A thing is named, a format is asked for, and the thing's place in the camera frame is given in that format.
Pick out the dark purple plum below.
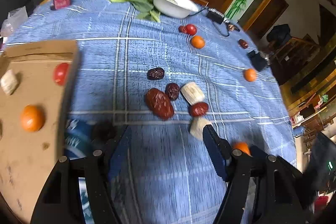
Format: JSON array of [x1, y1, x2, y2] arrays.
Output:
[[91, 120, 116, 144]]

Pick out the large orange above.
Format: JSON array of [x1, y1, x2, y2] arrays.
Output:
[[233, 142, 251, 156], [20, 105, 45, 132]]

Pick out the large red jujube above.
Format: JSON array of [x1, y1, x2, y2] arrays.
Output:
[[145, 88, 174, 121]]

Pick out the red jujube right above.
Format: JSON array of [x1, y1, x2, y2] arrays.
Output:
[[189, 102, 209, 117]]

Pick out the small orange far right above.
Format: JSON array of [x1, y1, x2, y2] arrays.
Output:
[[244, 68, 257, 82]]

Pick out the small orange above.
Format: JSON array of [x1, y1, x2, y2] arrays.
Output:
[[190, 35, 206, 49], [244, 68, 257, 82]]

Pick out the cardboard tray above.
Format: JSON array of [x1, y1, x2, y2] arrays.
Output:
[[0, 40, 80, 223]]

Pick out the black small box device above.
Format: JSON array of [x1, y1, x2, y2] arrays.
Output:
[[247, 51, 269, 72]]

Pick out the dark jujube middle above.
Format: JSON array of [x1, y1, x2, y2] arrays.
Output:
[[165, 83, 179, 101]]

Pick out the dark jujube far right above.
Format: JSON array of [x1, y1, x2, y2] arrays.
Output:
[[238, 39, 249, 49]]

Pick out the blue plaid tablecloth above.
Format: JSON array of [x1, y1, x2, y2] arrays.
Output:
[[7, 0, 297, 223]]

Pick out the dark jujube top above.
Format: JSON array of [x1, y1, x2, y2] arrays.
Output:
[[147, 67, 165, 80]]

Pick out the small orange far top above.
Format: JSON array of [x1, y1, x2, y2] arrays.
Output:
[[190, 35, 206, 49]]

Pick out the red cherry tomato far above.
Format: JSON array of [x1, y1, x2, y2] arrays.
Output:
[[185, 24, 198, 36]]

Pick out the black power adapter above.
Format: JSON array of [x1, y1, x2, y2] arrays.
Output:
[[206, 9, 225, 24]]

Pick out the small dark jujube far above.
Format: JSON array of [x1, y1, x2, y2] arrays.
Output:
[[178, 26, 186, 33]]

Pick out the clear plastic bag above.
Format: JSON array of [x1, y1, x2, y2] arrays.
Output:
[[1, 6, 28, 37]]

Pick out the white enamel basin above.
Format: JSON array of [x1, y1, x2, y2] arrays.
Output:
[[153, 0, 199, 19]]

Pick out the green leafy vegetable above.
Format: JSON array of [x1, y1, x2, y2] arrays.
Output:
[[108, 0, 161, 23]]

